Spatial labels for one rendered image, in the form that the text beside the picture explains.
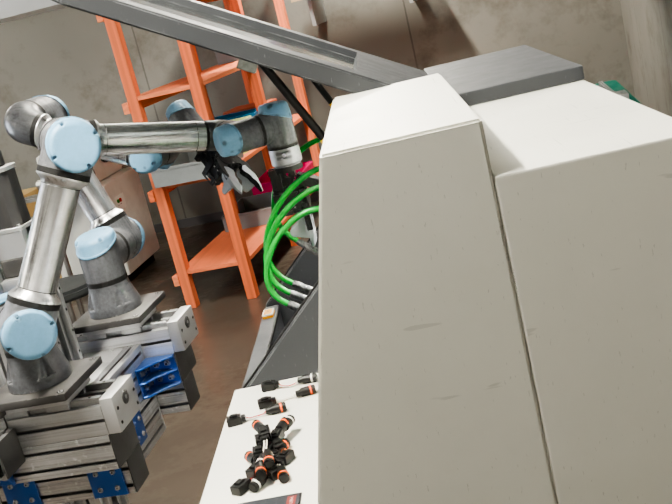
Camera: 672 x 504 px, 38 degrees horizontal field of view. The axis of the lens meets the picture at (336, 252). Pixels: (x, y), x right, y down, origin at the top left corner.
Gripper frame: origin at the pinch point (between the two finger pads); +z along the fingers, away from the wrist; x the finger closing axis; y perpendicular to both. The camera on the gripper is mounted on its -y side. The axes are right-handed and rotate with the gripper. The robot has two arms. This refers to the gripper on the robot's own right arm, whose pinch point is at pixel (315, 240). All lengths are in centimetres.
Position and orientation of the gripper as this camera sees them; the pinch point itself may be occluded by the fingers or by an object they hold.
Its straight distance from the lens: 242.3
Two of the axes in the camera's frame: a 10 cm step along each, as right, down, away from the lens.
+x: -0.2, 2.6, -9.6
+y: -9.7, 2.2, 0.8
